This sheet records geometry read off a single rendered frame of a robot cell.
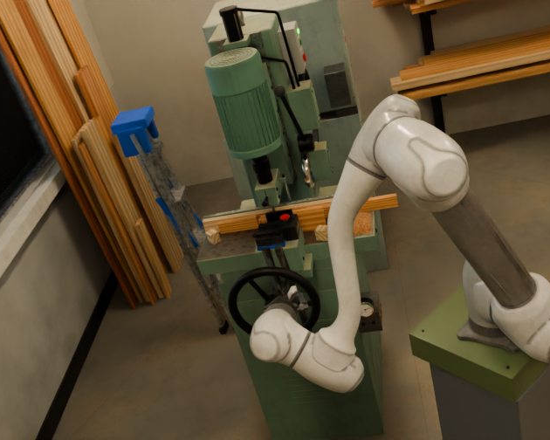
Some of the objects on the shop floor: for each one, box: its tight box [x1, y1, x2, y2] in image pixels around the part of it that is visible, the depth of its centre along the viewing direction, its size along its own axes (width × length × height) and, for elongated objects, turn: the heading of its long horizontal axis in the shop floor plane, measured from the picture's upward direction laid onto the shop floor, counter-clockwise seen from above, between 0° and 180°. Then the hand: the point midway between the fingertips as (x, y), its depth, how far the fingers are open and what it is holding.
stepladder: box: [111, 106, 235, 334], centre depth 323 cm, size 27×25×116 cm
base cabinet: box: [225, 253, 384, 440], centre depth 274 cm, size 45×58×71 cm
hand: (292, 293), depth 201 cm, fingers closed
